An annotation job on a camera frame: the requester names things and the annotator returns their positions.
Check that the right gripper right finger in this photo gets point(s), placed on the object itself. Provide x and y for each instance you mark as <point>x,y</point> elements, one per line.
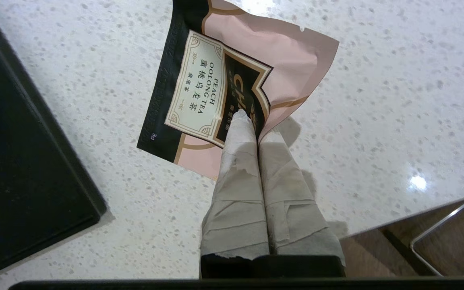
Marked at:
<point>292,209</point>

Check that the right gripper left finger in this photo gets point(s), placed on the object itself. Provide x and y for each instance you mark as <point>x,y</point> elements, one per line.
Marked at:
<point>238,201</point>

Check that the pink tea bag packet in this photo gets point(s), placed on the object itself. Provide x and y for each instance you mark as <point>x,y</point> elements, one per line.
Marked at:
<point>216,80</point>

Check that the black rectangular serving tray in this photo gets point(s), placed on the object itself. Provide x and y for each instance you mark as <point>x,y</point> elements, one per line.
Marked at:
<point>14,181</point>

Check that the chrome chair frame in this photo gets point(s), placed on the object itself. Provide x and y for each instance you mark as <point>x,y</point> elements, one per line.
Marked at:
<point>429,237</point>

